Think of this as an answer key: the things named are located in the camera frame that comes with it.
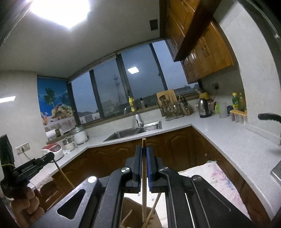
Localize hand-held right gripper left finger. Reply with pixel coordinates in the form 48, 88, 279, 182
31, 146, 143, 228

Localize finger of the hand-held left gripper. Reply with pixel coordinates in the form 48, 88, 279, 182
12, 152, 55, 183
0, 134, 15, 182

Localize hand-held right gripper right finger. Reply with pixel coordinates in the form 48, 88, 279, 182
146, 146, 257, 228

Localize wooden utensil holder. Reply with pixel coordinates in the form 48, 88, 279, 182
119, 196, 162, 228

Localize person's left hand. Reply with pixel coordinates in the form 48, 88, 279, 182
9, 188, 45, 228

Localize pink lace cloth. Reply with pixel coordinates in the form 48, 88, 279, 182
28, 170, 54, 192

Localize white and red rice cooker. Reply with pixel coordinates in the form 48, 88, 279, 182
41, 143, 65, 162

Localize wooden lower cabinets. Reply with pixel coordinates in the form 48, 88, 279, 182
39, 126, 277, 227

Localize wooden cabinets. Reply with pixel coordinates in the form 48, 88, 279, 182
159, 0, 235, 84
39, 126, 277, 227

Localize steel kitchen sink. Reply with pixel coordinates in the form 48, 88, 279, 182
103, 121, 163, 143

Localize paper towel roll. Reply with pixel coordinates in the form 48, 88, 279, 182
45, 129, 57, 141

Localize small white pot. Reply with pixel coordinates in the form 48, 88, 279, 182
62, 136, 78, 152

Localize white and silver rice cooker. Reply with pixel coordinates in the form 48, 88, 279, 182
73, 126, 89, 145

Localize kitchen utensil rack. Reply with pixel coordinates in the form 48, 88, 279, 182
156, 94, 185, 120

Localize white floral tablecloth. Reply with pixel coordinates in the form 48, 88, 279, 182
123, 160, 252, 227

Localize knife block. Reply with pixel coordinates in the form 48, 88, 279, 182
179, 95, 191, 116

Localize wooden cutting board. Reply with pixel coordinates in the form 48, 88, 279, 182
156, 89, 177, 106

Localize white kitchen countertop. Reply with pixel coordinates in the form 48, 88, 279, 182
27, 114, 281, 192

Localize steel electric kettle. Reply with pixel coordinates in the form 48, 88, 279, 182
198, 98, 213, 118

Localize kitchen window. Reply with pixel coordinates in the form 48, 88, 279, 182
67, 39, 203, 126

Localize white plastic pitcher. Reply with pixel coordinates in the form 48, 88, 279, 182
218, 100, 229, 119

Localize spice jar rack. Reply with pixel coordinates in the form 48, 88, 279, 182
229, 109, 248, 125

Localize green drink bottle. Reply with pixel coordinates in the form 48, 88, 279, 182
232, 92, 240, 110

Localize yellow oil bottle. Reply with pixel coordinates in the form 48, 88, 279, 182
238, 92, 246, 110

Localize gas stove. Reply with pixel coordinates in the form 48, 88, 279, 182
270, 160, 281, 183

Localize black wok with lid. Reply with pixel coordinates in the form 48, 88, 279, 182
258, 113, 281, 123

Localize wooden upper cabinets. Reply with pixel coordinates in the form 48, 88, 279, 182
159, 0, 235, 84

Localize white wall socket strip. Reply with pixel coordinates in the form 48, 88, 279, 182
15, 142, 30, 155

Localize tropical fruit wall poster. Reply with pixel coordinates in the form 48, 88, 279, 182
36, 76, 76, 132

